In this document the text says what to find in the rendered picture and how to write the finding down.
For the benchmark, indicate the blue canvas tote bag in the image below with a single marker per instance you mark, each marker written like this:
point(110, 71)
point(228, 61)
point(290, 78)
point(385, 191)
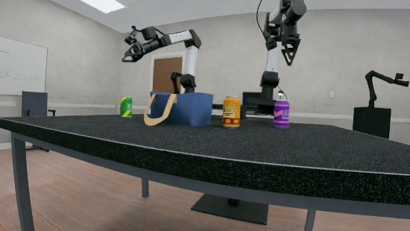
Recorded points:
point(193, 108)

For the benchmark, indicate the green soda can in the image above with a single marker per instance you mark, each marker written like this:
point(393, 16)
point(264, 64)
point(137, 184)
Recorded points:
point(126, 107)

